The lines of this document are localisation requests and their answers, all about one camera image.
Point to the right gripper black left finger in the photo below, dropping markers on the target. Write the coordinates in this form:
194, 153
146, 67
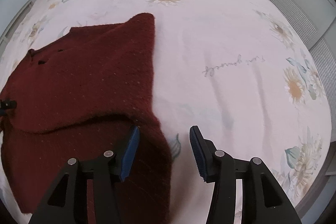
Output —
66, 200

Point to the dark red knitted sweater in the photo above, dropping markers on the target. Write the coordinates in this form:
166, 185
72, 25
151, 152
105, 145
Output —
78, 97

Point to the floral white bed sheet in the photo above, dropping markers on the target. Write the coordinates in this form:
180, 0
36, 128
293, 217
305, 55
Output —
235, 68

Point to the white window frame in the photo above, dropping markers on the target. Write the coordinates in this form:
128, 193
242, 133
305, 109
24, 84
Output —
14, 23

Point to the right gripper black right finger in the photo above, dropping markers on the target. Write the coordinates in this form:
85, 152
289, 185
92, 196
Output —
263, 199

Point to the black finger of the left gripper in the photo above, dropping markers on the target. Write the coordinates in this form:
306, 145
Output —
6, 105

